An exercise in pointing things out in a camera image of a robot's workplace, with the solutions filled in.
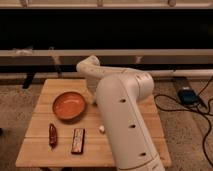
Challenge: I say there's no orange ceramic bowl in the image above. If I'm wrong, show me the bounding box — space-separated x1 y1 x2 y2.
52 92 87 120

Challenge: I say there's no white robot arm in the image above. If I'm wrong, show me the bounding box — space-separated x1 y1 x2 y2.
76 55 165 171

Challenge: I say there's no brown chocolate bar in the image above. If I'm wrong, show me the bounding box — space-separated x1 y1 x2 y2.
71 128 85 154

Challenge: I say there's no black power adapter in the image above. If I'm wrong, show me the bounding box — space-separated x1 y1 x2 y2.
178 89 198 105

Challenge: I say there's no wooden table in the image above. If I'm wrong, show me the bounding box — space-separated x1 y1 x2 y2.
15 78 173 168

